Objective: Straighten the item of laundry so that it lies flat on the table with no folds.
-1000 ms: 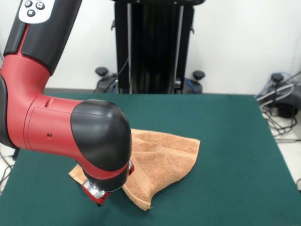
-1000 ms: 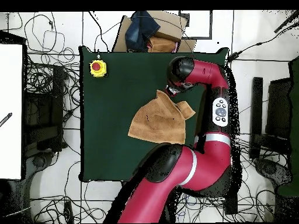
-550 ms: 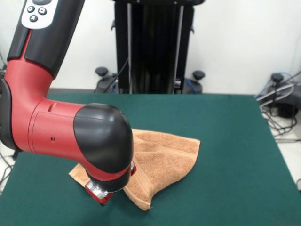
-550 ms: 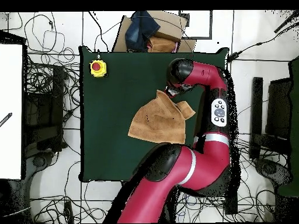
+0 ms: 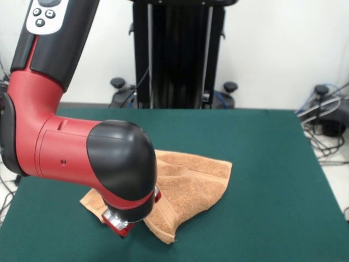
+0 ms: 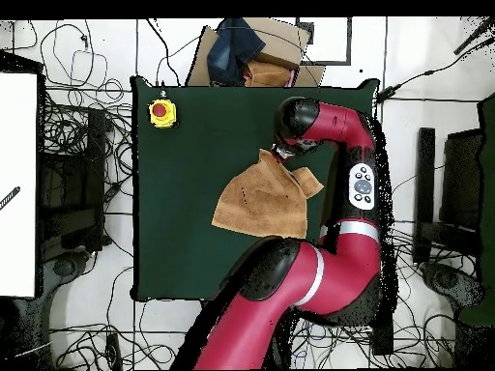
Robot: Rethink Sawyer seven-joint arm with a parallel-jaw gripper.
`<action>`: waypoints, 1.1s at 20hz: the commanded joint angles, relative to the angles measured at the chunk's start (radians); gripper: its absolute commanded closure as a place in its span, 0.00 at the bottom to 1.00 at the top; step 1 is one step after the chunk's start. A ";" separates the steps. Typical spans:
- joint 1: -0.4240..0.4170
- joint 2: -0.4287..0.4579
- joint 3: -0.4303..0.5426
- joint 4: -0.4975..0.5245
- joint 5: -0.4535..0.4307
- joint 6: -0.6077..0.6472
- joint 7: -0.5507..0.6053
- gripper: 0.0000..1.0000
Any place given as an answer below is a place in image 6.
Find black floor stand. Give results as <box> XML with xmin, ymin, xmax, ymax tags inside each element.
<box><xmin>412</xmin><ymin>127</ymin><xmax>485</xmax><ymax>268</ymax></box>
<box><xmin>38</xmin><ymin>107</ymin><xmax>108</xmax><ymax>258</ymax></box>

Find yellow emergency stop button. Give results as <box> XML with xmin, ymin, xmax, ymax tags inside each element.
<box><xmin>147</xmin><ymin>99</ymin><xmax>180</xmax><ymax>129</ymax></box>

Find black pole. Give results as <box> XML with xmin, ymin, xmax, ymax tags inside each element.
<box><xmin>452</xmin><ymin>16</ymin><xmax>495</xmax><ymax>56</ymax></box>

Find blue denim jeans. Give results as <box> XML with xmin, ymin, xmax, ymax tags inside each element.
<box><xmin>206</xmin><ymin>17</ymin><xmax>267</xmax><ymax>87</ymax></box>

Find black power strip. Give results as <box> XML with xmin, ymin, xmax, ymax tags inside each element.
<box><xmin>105</xmin><ymin>332</ymin><xmax>124</xmax><ymax>370</ymax></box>
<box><xmin>370</xmin><ymin>320</ymin><xmax>395</xmax><ymax>357</ymax></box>

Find black striped rod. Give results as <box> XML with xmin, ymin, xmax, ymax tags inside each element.
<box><xmin>0</xmin><ymin>185</ymin><xmax>21</xmax><ymax>213</ymax></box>

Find dark green table cloth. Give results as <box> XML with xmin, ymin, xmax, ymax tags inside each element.
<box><xmin>130</xmin><ymin>75</ymin><xmax>381</xmax><ymax>304</ymax></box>
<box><xmin>458</xmin><ymin>92</ymin><xmax>495</xmax><ymax>327</ymax></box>

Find brown cardboard box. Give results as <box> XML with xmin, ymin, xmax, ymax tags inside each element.
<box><xmin>186</xmin><ymin>16</ymin><xmax>327</xmax><ymax>89</ymax></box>

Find tan terry towel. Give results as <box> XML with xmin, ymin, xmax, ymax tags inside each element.
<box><xmin>211</xmin><ymin>148</ymin><xmax>325</xmax><ymax>240</ymax></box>

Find black rectangular frame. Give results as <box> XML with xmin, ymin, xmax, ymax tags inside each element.
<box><xmin>296</xmin><ymin>16</ymin><xmax>354</xmax><ymax>67</ymax></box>

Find black cable with adapter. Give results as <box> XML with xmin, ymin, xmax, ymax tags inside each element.
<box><xmin>375</xmin><ymin>36</ymin><xmax>495</xmax><ymax>104</ymax></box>

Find orange folded cloth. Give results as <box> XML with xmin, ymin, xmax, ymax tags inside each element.
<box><xmin>244</xmin><ymin>59</ymin><xmax>298</xmax><ymax>89</ymax></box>

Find white rectangular panel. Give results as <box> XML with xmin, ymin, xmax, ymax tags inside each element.
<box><xmin>0</xmin><ymin>71</ymin><xmax>39</xmax><ymax>299</ymax></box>

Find gray floor leg black knob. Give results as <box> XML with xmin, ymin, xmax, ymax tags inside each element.
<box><xmin>45</xmin><ymin>250</ymin><xmax>92</xmax><ymax>281</ymax></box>
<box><xmin>420</xmin><ymin>261</ymin><xmax>485</xmax><ymax>308</ymax></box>

